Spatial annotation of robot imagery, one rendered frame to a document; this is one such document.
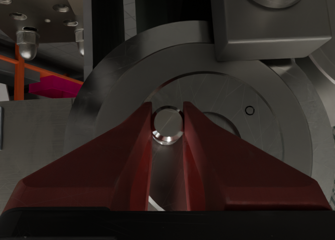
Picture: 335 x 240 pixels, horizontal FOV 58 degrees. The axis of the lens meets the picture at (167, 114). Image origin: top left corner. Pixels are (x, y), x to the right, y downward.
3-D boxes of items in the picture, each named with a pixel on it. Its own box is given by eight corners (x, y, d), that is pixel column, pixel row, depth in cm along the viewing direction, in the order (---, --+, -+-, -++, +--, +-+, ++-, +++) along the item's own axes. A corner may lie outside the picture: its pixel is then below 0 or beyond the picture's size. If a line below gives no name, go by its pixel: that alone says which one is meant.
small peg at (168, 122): (161, 98, 12) (193, 116, 12) (160, 111, 14) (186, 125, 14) (143, 129, 11) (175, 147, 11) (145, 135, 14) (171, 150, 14)
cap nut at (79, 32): (94, 26, 49) (94, 53, 48) (98, 36, 53) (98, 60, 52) (71, 27, 49) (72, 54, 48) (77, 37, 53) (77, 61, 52)
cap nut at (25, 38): (35, 29, 49) (34, 55, 48) (43, 38, 52) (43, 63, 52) (11, 30, 49) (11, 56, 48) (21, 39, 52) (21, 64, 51)
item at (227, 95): (259, 254, 14) (103, 194, 14) (246, 242, 16) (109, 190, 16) (304, 101, 15) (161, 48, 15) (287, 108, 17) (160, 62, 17)
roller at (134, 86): (309, 47, 17) (318, 271, 15) (216, 118, 42) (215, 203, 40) (99, 36, 16) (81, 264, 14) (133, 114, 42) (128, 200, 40)
